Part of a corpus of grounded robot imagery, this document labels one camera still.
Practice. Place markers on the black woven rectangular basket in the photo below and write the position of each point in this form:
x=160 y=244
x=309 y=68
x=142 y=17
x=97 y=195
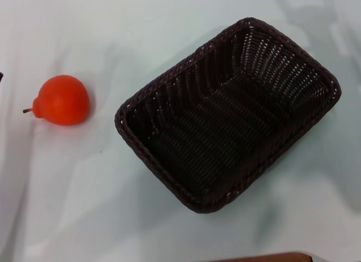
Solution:
x=214 y=138

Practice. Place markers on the red plastic pear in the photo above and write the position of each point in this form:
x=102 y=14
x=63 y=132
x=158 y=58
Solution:
x=63 y=100

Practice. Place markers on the brown wooden board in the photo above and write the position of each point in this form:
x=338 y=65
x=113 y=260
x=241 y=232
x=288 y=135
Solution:
x=268 y=257

